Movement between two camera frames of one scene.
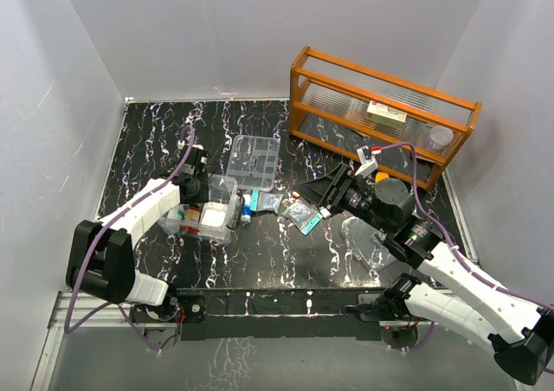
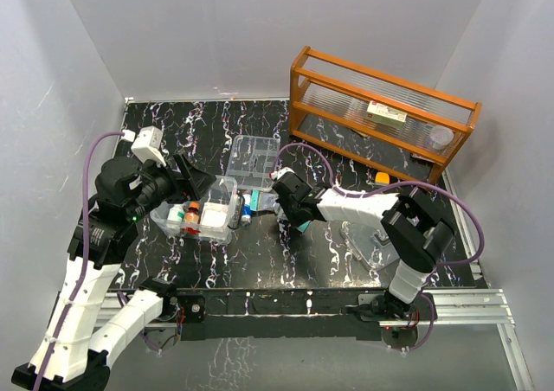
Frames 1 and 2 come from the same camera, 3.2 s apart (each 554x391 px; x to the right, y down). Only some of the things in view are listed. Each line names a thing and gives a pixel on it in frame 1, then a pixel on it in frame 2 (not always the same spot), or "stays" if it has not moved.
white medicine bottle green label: x=175 y=218 stays
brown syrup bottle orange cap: x=192 y=215 stays
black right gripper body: x=349 y=195 -> x=290 y=210
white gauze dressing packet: x=214 y=214 stays
